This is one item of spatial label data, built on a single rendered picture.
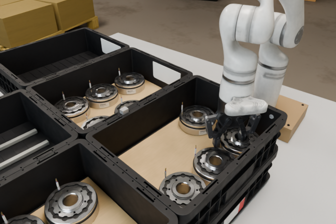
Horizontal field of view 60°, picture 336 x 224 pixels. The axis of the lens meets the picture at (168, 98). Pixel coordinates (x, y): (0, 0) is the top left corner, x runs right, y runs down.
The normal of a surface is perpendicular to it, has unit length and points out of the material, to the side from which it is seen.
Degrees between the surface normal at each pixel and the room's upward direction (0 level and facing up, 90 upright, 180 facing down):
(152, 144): 0
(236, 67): 85
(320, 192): 0
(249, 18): 54
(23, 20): 90
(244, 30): 91
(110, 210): 0
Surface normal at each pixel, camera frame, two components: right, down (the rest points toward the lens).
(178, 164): 0.00, -0.83
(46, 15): 0.85, 0.29
